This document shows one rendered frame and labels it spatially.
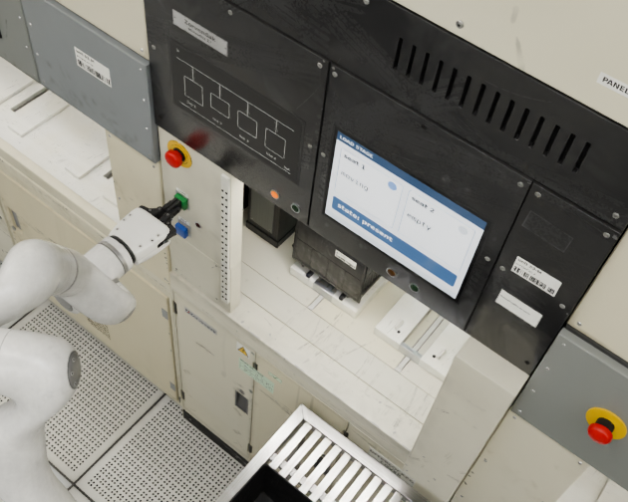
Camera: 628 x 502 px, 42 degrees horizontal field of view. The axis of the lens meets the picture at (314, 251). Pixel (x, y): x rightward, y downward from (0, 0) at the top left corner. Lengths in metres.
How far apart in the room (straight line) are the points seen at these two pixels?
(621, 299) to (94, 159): 1.59
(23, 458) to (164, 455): 1.47
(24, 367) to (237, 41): 0.61
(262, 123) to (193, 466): 1.60
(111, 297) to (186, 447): 1.31
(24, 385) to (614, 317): 0.87
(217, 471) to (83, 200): 1.03
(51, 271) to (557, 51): 0.81
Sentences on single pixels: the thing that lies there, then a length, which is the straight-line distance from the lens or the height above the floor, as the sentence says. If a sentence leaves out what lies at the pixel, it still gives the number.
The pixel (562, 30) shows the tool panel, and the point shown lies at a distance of 1.02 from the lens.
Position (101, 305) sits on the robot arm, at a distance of 1.60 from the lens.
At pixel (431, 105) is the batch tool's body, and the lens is 1.18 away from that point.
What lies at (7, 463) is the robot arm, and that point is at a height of 1.35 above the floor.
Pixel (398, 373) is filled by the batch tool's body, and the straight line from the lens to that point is 2.01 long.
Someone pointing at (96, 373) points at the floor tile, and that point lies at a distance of 2.99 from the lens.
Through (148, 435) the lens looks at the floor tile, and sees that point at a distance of 2.86.
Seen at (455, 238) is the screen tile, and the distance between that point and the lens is 1.31.
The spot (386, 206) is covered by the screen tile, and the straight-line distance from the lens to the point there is 1.36.
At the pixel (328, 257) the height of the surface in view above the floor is 1.04.
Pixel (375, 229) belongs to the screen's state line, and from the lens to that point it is 1.42.
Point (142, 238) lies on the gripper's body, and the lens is 1.75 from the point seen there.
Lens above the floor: 2.62
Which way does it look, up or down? 53 degrees down
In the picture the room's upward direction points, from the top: 9 degrees clockwise
